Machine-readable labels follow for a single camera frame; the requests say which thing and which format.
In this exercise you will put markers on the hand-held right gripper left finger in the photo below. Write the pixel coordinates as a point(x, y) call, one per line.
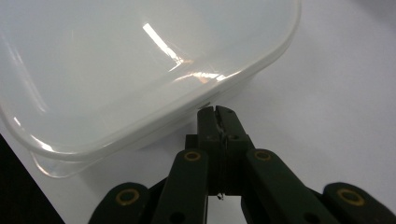
point(214, 168)

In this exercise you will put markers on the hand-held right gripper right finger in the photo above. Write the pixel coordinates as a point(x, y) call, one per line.
point(233, 168)

